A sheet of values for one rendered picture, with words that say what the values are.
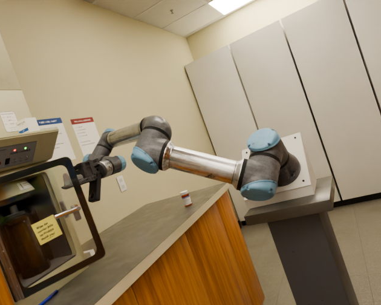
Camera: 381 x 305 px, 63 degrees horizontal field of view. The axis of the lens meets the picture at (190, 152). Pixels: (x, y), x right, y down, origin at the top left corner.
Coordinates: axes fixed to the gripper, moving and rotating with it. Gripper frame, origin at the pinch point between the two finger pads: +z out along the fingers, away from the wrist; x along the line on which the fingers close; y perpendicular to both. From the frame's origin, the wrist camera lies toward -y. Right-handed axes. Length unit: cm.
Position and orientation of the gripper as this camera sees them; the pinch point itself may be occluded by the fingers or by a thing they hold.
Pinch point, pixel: (65, 188)
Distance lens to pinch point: 123.9
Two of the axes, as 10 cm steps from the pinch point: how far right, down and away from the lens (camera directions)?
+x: 8.5, -2.9, -4.4
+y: -3.4, -9.4, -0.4
